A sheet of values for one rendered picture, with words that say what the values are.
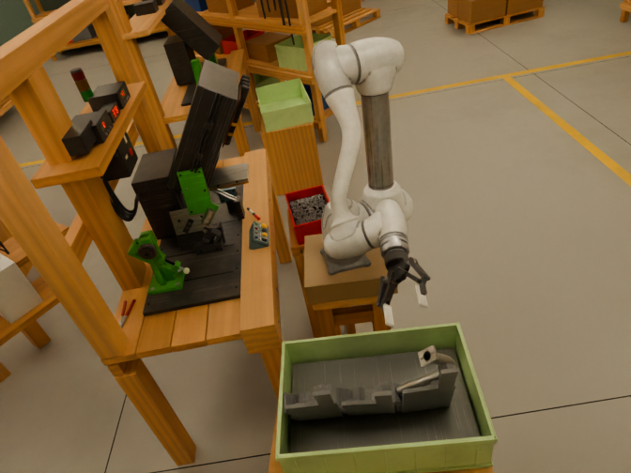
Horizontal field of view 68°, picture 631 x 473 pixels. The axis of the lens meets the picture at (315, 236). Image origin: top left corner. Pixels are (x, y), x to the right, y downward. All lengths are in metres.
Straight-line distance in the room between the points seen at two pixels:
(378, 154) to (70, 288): 1.18
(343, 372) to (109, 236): 1.11
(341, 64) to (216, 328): 1.10
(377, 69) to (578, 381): 1.91
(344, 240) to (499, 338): 1.57
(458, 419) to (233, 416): 1.47
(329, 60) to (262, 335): 1.04
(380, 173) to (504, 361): 1.42
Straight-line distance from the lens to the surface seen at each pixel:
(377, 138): 1.75
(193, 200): 2.22
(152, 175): 2.33
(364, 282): 1.85
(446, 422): 1.59
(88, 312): 1.86
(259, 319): 1.86
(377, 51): 1.65
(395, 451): 1.45
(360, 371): 1.70
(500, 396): 2.68
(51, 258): 1.72
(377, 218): 1.51
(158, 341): 1.99
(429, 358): 1.33
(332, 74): 1.58
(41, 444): 3.20
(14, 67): 1.82
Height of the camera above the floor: 2.23
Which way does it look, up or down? 38 degrees down
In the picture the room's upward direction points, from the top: 11 degrees counter-clockwise
